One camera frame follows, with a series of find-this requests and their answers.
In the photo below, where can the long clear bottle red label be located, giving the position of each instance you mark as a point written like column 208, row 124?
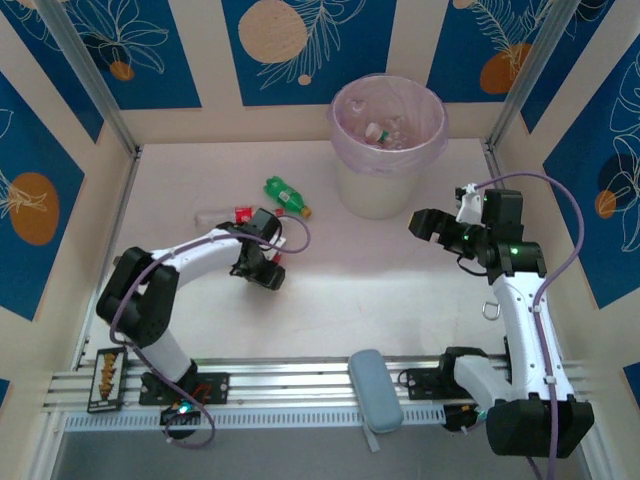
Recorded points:
column 243, row 215

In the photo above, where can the green plastic bottle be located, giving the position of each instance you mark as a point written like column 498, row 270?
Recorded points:
column 282, row 192

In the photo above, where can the clear bottle green cap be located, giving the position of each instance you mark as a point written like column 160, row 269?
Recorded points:
column 385, row 135

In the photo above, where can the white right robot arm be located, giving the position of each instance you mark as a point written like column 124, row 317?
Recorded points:
column 520, row 320

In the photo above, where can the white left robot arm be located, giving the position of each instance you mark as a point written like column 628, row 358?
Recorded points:
column 200, row 255

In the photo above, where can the white ribbed bin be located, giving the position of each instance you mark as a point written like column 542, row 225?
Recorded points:
column 370, row 190

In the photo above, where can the metal scissors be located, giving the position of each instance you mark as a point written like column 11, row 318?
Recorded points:
column 483, row 310

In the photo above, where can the grey zip case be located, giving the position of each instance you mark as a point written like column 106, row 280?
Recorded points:
column 375, row 390

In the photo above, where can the black drill bit set box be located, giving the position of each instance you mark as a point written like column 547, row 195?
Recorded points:
column 107, row 380

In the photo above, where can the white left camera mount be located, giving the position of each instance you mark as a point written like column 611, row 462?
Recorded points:
column 280, row 243

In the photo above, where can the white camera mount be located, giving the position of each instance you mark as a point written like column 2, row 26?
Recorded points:
column 470, row 205
column 280, row 243

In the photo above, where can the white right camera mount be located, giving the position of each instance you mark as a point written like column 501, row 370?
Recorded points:
column 470, row 205

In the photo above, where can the aluminium table edge rail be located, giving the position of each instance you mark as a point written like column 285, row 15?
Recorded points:
column 492, row 160
column 117, row 215

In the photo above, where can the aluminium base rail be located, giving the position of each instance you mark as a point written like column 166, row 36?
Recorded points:
column 300, row 385

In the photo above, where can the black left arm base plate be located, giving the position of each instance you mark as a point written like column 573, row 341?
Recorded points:
column 215, row 387

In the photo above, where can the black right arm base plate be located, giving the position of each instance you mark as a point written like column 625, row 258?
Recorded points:
column 422, row 382

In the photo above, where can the aluminium frame post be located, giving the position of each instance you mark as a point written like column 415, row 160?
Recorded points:
column 530, row 75
column 85, row 65

